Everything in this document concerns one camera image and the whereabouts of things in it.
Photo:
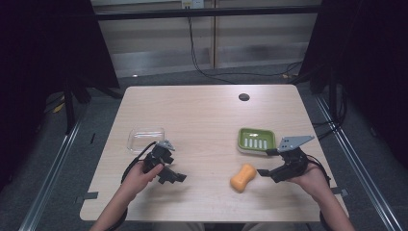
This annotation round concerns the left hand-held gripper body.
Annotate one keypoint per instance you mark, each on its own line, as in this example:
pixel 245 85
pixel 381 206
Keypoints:
pixel 158 156

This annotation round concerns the white wall outlet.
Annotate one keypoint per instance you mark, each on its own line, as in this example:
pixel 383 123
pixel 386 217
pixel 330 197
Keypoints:
pixel 192 3

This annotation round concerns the black metal stand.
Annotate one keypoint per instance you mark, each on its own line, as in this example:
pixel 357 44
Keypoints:
pixel 69 109

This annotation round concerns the dark curtain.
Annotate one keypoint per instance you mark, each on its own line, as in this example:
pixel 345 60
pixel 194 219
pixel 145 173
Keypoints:
pixel 369 64
pixel 48 48

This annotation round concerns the black wristband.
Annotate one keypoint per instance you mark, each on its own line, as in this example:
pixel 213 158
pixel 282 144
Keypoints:
pixel 120 219

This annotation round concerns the black horizontal bar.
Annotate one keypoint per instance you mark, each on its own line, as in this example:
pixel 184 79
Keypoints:
pixel 205 12

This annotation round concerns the grey tape strip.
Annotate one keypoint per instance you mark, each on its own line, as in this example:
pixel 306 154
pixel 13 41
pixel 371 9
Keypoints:
pixel 88 196
pixel 340 192

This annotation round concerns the orange soap bar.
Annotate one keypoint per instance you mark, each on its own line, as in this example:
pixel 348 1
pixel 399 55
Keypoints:
pixel 243 178

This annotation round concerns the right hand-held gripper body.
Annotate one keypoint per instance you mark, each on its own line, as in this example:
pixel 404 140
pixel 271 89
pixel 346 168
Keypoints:
pixel 294 160

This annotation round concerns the black table grommet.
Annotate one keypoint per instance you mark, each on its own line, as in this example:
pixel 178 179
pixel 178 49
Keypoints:
pixel 244 97

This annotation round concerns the green soap dish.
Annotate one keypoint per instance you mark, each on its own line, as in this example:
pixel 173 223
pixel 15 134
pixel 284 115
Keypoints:
pixel 256 141

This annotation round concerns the clear plastic container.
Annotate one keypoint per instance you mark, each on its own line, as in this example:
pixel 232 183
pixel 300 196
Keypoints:
pixel 145 139

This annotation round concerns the metal floor rail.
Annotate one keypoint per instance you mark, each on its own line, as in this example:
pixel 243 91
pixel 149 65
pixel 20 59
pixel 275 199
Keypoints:
pixel 48 179
pixel 359 166

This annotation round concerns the person's left hand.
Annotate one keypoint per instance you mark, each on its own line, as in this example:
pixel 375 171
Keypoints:
pixel 138 179

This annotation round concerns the person's right hand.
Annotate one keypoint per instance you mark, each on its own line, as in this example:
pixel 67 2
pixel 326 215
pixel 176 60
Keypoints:
pixel 316 183

